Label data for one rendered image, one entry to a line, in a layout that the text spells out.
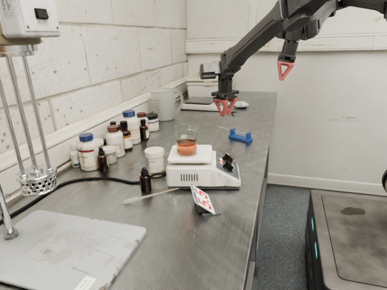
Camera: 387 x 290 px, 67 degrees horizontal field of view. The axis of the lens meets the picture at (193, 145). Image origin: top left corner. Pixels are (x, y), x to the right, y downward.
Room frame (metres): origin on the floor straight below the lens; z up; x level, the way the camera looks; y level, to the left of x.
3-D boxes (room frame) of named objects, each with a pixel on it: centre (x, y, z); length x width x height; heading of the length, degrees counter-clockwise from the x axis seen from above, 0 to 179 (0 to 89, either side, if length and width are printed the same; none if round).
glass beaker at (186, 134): (0.75, 0.02, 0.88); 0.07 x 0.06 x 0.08; 57
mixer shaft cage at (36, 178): (0.48, 0.29, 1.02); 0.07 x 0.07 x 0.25
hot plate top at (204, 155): (0.76, 0.01, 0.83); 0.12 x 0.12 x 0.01; 86
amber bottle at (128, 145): (1.04, 0.26, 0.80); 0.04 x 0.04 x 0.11
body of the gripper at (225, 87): (1.16, -0.13, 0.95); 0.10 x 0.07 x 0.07; 133
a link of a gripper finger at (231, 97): (1.17, -0.14, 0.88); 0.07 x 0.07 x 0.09; 43
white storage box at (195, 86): (2.02, -0.15, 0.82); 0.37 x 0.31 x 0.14; 166
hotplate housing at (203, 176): (0.76, -0.02, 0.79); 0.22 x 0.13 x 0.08; 86
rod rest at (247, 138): (1.11, -0.19, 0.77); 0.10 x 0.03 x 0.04; 44
